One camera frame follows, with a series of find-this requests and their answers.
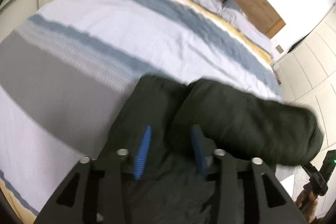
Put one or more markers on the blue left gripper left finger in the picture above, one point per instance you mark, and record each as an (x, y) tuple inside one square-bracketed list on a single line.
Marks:
[(141, 157)]

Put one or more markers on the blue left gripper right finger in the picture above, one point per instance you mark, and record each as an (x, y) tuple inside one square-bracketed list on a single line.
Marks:
[(201, 150)]

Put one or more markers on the black puffer jacket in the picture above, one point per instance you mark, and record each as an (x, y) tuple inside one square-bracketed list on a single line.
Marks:
[(247, 137)]

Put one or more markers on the right hand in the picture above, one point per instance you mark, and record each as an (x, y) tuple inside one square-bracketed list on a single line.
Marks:
[(307, 202)]

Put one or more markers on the white wardrobe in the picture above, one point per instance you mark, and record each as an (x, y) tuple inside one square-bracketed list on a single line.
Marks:
[(307, 75)]

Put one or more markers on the striped duvet cover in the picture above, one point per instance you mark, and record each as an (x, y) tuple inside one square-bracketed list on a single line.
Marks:
[(67, 70)]

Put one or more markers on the right grey blue pillow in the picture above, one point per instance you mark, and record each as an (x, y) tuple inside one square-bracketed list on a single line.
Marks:
[(232, 13)]

